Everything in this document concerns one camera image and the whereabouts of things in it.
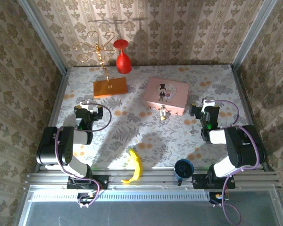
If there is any aluminium side rail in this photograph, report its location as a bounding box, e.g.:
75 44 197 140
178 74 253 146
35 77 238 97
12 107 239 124
230 65 274 172
34 70 69 172

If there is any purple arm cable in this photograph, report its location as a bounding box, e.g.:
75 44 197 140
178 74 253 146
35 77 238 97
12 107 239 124
55 102 112 209
209 100 260 226

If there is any black cable connector bracket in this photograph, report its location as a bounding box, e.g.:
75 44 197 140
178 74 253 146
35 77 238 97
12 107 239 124
77 192 96 205
208 192 230 205

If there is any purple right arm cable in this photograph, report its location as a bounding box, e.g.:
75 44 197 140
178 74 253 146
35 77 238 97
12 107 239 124
209 100 260 226

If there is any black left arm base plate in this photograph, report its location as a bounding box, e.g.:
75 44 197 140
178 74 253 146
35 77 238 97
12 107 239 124
66 175 108 190

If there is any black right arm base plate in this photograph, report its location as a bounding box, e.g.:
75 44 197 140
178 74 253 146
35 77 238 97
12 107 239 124
192 174 236 189

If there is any dark blue mug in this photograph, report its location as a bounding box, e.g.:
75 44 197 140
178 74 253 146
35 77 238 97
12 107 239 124
174 159 195 186

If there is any white slotted cable duct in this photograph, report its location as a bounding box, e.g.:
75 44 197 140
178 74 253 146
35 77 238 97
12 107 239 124
29 190 210 202

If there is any aluminium corner post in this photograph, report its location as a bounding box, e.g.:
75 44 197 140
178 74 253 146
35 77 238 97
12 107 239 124
17 0 68 74
231 0 278 69

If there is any pink jewelry box with couple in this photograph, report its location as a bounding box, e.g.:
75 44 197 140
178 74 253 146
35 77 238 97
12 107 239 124
142 77 190 116

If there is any yellow banana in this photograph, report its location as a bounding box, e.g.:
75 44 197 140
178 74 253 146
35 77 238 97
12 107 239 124
120 148 143 184

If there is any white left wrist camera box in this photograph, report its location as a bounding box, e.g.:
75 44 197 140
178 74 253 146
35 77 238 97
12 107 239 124
81 99 95 113

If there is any gold jewelry stand wooden base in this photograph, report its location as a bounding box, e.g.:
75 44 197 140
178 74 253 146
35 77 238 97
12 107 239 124
72 31 128 99

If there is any aluminium front frame rail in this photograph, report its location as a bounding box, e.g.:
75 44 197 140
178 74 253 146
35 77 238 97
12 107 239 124
25 169 280 189

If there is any red wine glass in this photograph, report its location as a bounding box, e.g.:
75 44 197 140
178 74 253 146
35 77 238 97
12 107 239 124
113 39 132 74

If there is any grey metal panel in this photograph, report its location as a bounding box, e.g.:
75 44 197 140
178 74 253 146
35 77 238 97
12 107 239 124
18 185 283 226

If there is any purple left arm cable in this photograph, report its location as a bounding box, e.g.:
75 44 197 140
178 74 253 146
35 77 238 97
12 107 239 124
55 102 112 209

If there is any floral tablecloth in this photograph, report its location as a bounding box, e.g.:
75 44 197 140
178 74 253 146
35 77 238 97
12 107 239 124
46 65 261 170

